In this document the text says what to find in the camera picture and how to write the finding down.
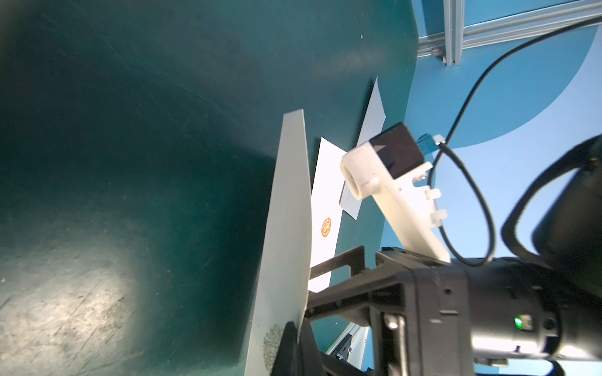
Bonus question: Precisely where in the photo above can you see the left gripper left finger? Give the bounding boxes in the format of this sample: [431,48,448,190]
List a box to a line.
[271,321,298,376]

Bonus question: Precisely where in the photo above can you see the white paper sheet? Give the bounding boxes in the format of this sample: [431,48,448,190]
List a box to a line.
[245,110,312,375]

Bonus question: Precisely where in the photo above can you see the aluminium rail base frame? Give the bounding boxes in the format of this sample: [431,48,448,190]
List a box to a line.
[326,324,371,371]

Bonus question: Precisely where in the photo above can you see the back horizontal aluminium bar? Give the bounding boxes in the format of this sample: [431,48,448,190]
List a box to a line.
[417,0,601,66]

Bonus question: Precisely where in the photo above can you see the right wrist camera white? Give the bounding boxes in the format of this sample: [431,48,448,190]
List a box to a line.
[340,122,451,263]

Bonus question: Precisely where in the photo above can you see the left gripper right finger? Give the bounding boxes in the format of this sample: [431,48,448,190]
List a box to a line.
[297,319,326,376]

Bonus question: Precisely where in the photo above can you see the yellow envelope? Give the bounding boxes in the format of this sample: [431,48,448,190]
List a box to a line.
[310,138,345,266]

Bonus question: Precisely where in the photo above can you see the grey envelope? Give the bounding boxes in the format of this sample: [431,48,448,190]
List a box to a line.
[340,79,387,220]

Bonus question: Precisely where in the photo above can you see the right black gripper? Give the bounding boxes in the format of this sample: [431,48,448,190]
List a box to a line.
[305,246,601,375]

